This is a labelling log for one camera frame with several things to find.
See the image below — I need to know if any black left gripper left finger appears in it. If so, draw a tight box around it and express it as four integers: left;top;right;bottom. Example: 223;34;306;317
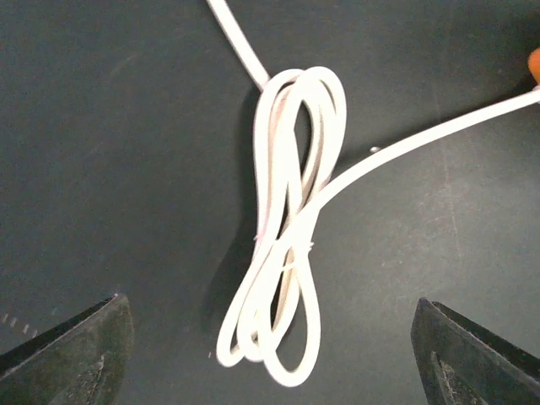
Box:
1;294;134;404

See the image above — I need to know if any orange power strip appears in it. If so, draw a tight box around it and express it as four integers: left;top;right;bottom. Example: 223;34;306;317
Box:
528;48;540;84

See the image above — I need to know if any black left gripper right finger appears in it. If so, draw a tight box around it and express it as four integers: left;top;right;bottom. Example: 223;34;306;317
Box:
411;298;539;404

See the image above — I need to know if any white power cord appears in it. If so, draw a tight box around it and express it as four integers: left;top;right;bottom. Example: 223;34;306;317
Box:
206;0;540;388

